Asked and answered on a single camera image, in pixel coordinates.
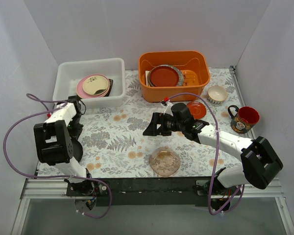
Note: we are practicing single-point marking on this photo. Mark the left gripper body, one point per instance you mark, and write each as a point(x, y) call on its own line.
point(76, 132)

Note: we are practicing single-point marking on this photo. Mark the black skull mug red inside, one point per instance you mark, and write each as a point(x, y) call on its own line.
point(243, 119)

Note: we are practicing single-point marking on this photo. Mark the white plastic bin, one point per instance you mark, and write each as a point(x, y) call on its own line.
point(71, 73)

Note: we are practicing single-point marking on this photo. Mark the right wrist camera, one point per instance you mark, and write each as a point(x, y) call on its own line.
point(182, 114)

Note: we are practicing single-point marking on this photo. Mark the red plate in orange bin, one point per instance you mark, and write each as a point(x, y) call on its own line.
point(165, 76)

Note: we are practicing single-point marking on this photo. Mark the small red saucer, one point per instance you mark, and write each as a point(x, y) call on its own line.
point(197, 109)

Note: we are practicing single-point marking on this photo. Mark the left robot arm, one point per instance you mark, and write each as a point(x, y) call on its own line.
point(57, 144)

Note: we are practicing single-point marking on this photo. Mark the orange plastic bin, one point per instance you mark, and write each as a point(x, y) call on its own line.
point(193, 66)

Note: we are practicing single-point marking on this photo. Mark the black round plate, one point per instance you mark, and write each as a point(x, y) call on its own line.
point(77, 150)

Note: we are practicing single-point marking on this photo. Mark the pink glass square plate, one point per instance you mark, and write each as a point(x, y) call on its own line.
point(164, 161)

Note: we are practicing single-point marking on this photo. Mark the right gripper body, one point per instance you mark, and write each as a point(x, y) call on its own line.
point(160, 124)

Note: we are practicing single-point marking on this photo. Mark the black square floral plate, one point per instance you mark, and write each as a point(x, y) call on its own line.
point(111, 85)

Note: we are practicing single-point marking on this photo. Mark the floral table mat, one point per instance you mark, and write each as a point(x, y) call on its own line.
point(114, 144)

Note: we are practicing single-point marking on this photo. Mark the cream plate with dark patch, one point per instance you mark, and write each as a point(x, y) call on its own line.
point(95, 85)

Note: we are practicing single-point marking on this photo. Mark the pink round plate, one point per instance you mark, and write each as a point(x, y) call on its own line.
point(79, 89)

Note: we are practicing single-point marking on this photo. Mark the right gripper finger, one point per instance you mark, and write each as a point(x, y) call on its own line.
point(153, 129)
point(157, 119)

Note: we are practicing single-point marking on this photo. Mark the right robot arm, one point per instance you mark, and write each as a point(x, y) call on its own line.
point(259, 162)

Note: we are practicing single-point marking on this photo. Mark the white patterned bowl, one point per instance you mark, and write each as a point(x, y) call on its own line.
point(217, 94)

